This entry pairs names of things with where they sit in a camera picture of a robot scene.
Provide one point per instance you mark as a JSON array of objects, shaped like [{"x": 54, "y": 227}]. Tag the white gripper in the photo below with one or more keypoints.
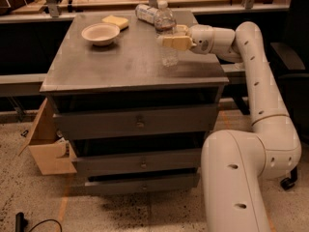
[{"x": 201, "y": 39}]

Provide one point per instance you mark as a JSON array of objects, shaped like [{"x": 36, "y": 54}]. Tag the clear plastic water bottle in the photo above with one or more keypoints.
[{"x": 165, "y": 24}]

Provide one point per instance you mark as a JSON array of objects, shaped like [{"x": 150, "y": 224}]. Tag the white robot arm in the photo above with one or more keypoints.
[{"x": 233, "y": 161}]

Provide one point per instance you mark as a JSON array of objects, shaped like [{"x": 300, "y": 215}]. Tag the labelled plastic water bottle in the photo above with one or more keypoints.
[{"x": 146, "y": 13}]

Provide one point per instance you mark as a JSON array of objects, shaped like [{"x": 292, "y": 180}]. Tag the yellow sponge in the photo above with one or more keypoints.
[{"x": 121, "y": 22}]

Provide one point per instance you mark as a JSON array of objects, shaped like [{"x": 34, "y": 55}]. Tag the white paper bowl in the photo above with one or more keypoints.
[{"x": 101, "y": 34}]

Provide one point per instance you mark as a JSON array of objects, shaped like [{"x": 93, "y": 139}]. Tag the top grey drawer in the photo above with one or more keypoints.
[{"x": 132, "y": 122}]

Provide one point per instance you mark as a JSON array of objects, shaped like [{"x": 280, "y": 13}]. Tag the grey drawer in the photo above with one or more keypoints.
[
  {"x": 137, "y": 162},
  {"x": 132, "y": 122},
  {"x": 151, "y": 184}
]

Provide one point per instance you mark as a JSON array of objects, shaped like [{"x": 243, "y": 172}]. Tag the grey metal drawer cabinet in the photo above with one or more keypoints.
[{"x": 128, "y": 74}]

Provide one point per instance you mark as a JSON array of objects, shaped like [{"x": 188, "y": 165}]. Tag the black office chair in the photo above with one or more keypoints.
[{"x": 289, "y": 61}]

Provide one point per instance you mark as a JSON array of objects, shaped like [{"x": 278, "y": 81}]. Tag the middle grey drawer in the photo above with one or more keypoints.
[{"x": 137, "y": 162}]

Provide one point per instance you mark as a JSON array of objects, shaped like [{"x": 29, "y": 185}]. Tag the bottom grey drawer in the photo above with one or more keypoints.
[{"x": 151, "y": 184}]

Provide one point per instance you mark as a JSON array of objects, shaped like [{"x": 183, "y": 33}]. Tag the open cardboard box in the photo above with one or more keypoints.
[{"x": 52, "y": 153}]

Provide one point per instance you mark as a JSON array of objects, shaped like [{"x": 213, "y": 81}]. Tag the black device on floor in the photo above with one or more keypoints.
[{"x": 20, "y": 222}]

